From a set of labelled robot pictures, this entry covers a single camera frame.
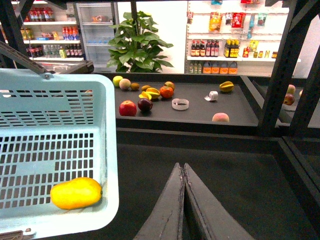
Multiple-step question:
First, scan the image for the right store sauce shelf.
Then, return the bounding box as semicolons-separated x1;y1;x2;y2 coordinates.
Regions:
184;0;289;77

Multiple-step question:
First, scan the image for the left store drink shelf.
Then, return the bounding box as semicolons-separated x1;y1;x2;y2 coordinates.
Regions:
20;0;84;61

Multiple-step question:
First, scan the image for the red yellow mango fruit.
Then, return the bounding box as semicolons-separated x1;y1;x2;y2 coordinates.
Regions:
163;81;175;91

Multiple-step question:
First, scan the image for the yellow starfruit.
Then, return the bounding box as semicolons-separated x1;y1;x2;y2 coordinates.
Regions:
138;87;160;100
219;81;235;93

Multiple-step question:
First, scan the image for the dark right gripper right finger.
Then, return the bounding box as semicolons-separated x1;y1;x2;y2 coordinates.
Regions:
183;163;253;240

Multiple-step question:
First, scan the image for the small white tape roll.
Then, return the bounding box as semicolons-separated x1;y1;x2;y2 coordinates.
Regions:
204;91;219;102

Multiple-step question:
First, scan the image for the yellow mango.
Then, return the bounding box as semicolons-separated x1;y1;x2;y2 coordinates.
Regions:
50;177;103;210

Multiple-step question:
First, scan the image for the pale apple neighbouring tray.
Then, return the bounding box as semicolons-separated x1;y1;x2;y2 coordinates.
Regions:
286;84;296;95

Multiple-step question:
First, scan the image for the white tape ring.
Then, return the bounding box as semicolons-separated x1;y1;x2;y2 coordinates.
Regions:
171;98;190;111

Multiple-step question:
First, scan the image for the pale pink round fruit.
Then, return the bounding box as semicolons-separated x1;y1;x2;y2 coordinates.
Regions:
119;78;132;90

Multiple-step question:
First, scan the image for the brown kiwi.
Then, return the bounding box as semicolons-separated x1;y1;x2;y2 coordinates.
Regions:
130;82;140;91

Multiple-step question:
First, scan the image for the green potted plant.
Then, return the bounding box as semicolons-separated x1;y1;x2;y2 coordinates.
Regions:
106;11;174;73

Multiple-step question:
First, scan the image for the yellow starfruit far right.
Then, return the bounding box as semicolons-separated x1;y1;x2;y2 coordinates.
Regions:
219;81;235;93

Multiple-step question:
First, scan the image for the glass door refrigerator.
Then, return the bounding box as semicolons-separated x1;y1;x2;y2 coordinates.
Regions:
74;2;119;73

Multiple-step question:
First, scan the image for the green apple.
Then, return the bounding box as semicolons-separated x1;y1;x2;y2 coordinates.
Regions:
112;75;123;88

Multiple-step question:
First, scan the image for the black metal frame post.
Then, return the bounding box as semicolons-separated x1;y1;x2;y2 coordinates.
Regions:
257;0;313;137

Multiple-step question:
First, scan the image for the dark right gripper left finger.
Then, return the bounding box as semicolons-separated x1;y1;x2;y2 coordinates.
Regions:
134;163;185;240

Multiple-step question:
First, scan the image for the dark purple plum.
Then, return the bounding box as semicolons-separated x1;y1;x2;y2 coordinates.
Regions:
137;98;153;112

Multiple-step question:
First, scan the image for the black fruit display tray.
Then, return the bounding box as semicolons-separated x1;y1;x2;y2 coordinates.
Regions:
92;72;263;135

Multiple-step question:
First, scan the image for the light blue plastic basket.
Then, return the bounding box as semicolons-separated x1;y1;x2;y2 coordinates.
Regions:
0;68;119;239

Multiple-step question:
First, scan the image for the pale peach front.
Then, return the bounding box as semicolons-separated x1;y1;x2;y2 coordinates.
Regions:
212;112;230;123

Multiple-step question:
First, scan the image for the yellow starfruit centre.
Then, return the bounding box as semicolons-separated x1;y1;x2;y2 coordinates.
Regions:
138;87;160;100

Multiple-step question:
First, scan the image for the small brown green fruit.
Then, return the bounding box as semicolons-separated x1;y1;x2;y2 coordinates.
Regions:
141;85;151;92

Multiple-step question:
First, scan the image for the red apple neighbouring tray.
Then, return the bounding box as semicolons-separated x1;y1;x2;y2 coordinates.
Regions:
283;93;295;106

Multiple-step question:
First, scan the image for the red apple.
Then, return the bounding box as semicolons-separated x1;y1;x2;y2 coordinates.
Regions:
118;100;137;117

